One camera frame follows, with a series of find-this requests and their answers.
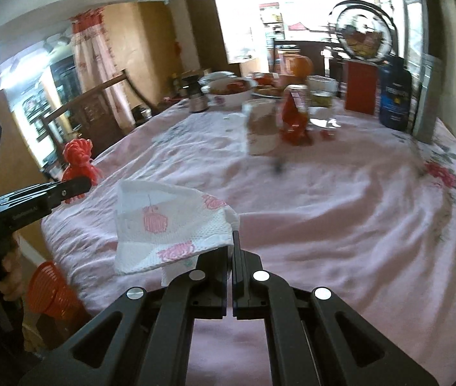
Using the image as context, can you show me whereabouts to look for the red plastic basket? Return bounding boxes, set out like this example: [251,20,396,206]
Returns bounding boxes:
[27,261,88,320]

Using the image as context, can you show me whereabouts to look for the red knot ornament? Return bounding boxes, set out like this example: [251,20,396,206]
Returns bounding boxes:
[61,138,104,202]

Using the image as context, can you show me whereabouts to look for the red tomatoes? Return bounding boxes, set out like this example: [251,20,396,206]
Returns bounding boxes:
[222,80,253,93]

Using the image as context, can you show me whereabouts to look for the white floral bowl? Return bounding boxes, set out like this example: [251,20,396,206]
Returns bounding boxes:
[208,77,258,108]

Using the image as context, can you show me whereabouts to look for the person's left hand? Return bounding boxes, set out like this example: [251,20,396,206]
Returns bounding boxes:
[0,245,23,302]

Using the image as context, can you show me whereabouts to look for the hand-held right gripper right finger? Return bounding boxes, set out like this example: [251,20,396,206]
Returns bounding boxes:
[231,230,440,386]

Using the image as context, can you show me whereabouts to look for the pink floral tablecloth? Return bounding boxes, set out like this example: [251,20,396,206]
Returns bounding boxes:
[41,88,456,386]

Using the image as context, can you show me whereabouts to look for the dark carved mirror frame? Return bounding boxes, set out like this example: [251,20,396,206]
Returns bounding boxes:
[399,0,433,77]

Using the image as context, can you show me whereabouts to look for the red box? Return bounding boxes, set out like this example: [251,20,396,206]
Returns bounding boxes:
[344,58,379,116]

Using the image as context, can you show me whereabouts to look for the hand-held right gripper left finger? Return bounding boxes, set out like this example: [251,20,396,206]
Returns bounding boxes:
[19,245,229,386]

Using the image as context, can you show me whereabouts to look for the wooden armchair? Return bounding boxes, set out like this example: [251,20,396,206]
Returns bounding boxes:
[43,70,160,181]

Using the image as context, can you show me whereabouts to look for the pink floral curtain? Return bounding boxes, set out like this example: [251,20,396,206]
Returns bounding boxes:
[69,8,136,129]

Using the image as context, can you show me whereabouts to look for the red snack packet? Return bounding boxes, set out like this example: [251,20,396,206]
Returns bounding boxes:
[252,72,281,85]

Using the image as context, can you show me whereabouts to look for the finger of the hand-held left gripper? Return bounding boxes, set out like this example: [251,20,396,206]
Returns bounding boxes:
[0,176,92,215]

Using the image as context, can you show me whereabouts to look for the glass jar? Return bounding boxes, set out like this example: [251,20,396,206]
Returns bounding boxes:
[306,76,339,108]

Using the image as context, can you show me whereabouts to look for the orange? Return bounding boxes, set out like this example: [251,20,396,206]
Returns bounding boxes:
[290,54,314,79]

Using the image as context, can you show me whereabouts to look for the tall brown cabinet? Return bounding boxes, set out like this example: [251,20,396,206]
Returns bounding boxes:
[182,0,241,65]

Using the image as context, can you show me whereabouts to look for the white plate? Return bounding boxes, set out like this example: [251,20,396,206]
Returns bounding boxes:
[252,84,289,99]

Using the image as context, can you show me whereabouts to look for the black and silver cup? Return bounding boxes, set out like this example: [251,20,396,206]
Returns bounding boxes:
[182,70,210,113]

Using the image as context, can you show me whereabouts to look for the white floral paper napkin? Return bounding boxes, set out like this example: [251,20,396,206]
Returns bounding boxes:
[114,180,240,286]

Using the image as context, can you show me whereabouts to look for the dark wooden chair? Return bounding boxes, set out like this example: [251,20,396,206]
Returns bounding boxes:
[266,38,333,77]

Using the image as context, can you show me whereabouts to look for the round framed basket decoration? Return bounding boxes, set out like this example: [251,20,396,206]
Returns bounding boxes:
[326,0,398,65]

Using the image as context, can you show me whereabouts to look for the steel bottle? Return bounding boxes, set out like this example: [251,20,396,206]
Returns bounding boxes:
[411,52,443,144]

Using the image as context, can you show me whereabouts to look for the dark blue supplement bottle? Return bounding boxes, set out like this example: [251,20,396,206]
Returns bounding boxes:
[378,57,414,131]

